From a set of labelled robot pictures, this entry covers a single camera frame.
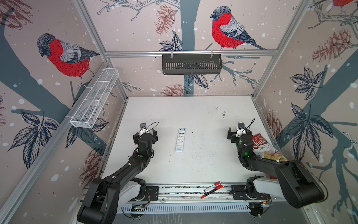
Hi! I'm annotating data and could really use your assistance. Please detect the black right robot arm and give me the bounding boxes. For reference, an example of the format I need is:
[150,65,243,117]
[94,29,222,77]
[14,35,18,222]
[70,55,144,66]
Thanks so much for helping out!
[227,128,328,209]

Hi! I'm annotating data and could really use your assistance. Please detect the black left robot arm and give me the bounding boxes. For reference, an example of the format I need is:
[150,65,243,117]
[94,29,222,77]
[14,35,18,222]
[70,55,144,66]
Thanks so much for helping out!
[76,129,158,224]

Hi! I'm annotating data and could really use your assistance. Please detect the red chips bag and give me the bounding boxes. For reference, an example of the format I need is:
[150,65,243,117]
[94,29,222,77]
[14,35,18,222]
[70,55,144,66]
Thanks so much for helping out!
[252,133,288,180]

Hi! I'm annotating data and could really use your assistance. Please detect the red marker pen upper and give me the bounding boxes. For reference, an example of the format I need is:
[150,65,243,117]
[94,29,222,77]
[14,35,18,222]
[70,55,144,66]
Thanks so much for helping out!
[204,181,222,192]

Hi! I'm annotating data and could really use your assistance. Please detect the red marker pen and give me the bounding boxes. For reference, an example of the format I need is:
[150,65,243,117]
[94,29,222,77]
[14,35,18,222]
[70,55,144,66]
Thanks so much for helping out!
[200,185,223,199]
[204,181,222,192]

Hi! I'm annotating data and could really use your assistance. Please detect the red marker pen lower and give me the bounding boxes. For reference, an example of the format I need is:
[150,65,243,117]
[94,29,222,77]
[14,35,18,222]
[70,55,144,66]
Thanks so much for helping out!
[200,185,223,199]

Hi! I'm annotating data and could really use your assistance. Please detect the aluminium horizontal crossbar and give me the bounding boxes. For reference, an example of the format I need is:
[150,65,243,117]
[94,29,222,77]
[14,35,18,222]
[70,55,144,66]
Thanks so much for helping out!
[104,49,278,58]

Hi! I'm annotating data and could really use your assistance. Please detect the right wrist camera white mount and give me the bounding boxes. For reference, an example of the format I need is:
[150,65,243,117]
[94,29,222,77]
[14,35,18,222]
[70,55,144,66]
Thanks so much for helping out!
[236,122,246,137]

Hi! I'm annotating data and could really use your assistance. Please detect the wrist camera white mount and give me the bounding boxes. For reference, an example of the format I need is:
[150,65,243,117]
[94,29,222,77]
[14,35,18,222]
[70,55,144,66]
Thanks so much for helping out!
[139,123,147,135]
[236,122,246,137]

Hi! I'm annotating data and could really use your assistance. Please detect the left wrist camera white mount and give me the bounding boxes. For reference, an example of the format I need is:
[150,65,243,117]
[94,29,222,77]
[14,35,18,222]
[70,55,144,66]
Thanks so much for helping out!
[139,123,147,135]

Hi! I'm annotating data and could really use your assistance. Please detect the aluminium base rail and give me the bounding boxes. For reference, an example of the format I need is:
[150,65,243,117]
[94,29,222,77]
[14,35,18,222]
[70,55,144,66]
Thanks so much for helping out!
[117,183,285,219]

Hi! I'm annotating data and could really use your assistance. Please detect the white wire mesh basket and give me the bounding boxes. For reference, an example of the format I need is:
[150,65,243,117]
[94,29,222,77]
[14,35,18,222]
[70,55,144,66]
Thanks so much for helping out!
[70,68,119,128]

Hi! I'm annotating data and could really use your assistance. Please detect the black wall basket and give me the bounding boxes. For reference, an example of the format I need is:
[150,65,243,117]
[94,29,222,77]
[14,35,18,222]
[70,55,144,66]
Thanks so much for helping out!
[162,54,222,75]

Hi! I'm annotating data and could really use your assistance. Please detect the aluminium frame corner post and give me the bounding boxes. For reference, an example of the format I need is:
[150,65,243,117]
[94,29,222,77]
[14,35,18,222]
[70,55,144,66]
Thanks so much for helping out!
[72,0,129,100]

